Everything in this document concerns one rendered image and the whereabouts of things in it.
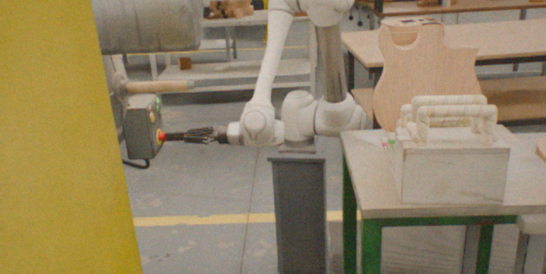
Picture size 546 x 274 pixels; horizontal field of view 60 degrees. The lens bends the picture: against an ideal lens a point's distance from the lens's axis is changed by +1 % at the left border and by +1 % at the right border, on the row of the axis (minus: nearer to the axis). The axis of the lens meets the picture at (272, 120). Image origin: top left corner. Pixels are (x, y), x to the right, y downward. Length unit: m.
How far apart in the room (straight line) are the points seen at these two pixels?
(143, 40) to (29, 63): 0.88
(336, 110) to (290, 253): 0.82
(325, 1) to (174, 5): 0.72
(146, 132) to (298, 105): 0.74
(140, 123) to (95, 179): 1.25
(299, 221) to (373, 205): 1.02
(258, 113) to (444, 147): 0.58
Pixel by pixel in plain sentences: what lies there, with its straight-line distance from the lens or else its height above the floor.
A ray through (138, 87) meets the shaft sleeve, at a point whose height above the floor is 1.25.
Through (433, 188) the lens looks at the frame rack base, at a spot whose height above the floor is 0.98.
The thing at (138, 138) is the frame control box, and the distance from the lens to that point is 1.74.
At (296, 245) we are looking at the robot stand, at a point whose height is 0.21.
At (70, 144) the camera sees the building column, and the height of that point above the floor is 1.49.
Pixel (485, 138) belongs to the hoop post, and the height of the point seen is 1.12.
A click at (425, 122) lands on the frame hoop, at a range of 1.29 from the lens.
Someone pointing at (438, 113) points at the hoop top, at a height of 1.20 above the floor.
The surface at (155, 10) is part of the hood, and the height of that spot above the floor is 1.49.
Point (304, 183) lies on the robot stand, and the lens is 2.23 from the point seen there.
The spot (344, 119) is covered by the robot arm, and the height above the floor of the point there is 0.90.
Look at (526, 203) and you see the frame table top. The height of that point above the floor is 0.93.
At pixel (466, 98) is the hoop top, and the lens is 1.38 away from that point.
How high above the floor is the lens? 1.64
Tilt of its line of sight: 21 degrees down
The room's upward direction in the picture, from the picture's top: 3 degrees counter-clockwise
